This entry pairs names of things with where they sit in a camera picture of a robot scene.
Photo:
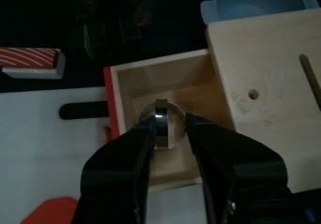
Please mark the flat orange-red dough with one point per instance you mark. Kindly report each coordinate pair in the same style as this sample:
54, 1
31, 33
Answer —
53, 212

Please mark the light wooden box with slot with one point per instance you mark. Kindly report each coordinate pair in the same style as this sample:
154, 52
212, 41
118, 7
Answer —
272, 77

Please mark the wooden drawer with red front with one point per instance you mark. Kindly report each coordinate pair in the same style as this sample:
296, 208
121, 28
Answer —
168, 77

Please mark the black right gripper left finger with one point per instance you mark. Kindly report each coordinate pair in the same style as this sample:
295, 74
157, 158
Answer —
113, 174

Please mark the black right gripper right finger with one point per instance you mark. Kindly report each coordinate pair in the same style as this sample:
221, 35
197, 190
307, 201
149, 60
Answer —
243, 174

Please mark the toy sushi with red-striped topping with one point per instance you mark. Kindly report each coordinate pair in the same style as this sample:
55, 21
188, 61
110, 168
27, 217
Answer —
31, 62

